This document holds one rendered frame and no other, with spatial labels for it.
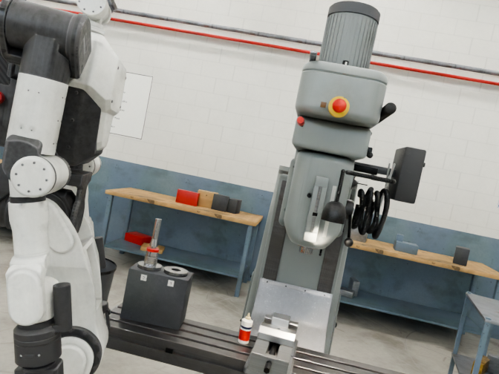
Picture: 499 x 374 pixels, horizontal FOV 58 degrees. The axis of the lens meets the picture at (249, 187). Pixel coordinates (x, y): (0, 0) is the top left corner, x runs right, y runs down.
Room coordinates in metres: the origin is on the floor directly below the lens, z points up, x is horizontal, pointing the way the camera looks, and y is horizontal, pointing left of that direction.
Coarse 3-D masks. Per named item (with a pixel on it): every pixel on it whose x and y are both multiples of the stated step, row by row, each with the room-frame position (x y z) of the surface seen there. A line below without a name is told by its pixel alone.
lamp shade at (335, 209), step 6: (330, 204) 1.33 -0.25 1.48; (336, 204) 1.33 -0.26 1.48; (342, 204) 1.35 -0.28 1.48; (324, 210) 1.34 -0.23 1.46; (330, 210) 1.33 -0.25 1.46; (336, 210) 1.32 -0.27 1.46; (342, 210) 1.33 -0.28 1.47; (324, 216) 1.33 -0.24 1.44; (330, 216) 1.32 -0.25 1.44; (336, 216) 1.32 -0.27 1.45; (342, 216) 1.32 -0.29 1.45; (336, 222) 1.32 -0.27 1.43; (342, 222) 1.33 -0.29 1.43
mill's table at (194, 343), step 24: (120, 312) 1.64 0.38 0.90; (120, 336) 1.51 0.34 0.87; (144, 336) 1.49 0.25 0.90; (168, 336) 1.52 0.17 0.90; (192, 336) 1.56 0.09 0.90; (216, 336) 1.60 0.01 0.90; (168, 360) 1.48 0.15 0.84; (192, 360) 1.47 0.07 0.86; (216, 360) 1.46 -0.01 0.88; (240, 360) 1.45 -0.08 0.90; (312, 360) 1.56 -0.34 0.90; (336, 360) 1.60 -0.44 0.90
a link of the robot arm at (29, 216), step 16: (48, 160) 0.85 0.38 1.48; (64, 160) 0.94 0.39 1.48; (64, 176) 0.90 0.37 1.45; (16, 192) 0.85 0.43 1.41; (16, 208) 0.85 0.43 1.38; (32, 208) 0.86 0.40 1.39; (16, 224) 0.85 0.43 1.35; (32, 224) 0.86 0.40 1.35; (16, 240) 0.86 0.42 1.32; (32, 240) 0.86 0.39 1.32; (48, 240) 0.90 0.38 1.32
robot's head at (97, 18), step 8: (80, 0) 1.04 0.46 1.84; (88, 0) 1.05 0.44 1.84; (96, 0) 1.05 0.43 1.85; (104, 0) 1.05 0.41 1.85; (80, 8) 1.04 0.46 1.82; (88, 8) 1.05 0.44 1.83; (96, 8) 1.05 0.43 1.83; (104, 8) 1.06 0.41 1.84; (88, 16) 1.07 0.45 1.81; (96, 16) 1.07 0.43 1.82; (104, 16) 1.10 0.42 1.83; (96, 24) 1.08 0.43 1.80; (104, 32) 1.10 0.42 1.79
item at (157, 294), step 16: (128, 272) 1.59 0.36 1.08; (144, 272) 1.59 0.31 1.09; (160, 272) 1.61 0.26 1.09; (176, 272) 1.61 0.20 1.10; (192, 272) 1.70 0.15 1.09; (128, 288) 1.59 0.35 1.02; (144, 288) 1.59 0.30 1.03; (160, 288) 1.58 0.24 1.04; (176, 288) 1.58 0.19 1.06; (128, 304) 1.59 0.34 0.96; (144, 304) 1.59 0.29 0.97; (160, 304) 1.58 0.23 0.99; (176, 304) 1.58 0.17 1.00; (144, 320) 1.59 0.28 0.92; (160, 320) 1.58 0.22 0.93; (176, 320) 1.58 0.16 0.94
